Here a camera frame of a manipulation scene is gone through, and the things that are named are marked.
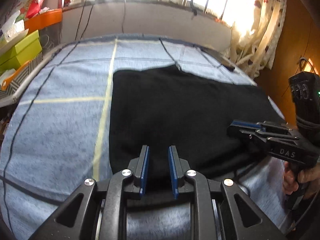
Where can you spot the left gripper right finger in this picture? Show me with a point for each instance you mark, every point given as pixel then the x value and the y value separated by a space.
pixel 178 167

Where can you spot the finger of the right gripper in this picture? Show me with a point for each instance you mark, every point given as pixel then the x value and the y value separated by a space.
pixel 255 133
pixel 247 125

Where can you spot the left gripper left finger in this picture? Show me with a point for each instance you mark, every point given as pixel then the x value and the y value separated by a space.
pixel 139 167

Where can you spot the black pants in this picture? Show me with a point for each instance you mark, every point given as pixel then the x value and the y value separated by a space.
pixel 164 106

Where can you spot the person right hand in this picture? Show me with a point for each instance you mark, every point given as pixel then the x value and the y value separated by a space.
pixel 291 181

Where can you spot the black smartphone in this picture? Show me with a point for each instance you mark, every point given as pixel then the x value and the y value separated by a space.
pixel 220 58

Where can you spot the blue patterned bed sheet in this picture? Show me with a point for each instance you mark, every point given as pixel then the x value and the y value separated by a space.
pixel 50 141

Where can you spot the white patterned curtain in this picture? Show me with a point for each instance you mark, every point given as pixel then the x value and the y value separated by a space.
pixel 256 28

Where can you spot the striped black white tray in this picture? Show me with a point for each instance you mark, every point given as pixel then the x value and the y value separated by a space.
pixel 15 84

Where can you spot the lime green box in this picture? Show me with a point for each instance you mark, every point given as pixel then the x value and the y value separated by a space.
pixel 25 50

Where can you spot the orange box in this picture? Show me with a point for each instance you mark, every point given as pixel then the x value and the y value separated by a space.
pixel 43 20

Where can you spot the white plate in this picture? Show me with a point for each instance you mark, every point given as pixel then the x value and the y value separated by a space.
pixel 7 45

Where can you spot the black camera box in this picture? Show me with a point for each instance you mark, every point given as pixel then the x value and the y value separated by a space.
pixel 304 87

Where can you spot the orange plastic handle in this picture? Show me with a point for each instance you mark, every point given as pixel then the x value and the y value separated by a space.
pixel 6 82

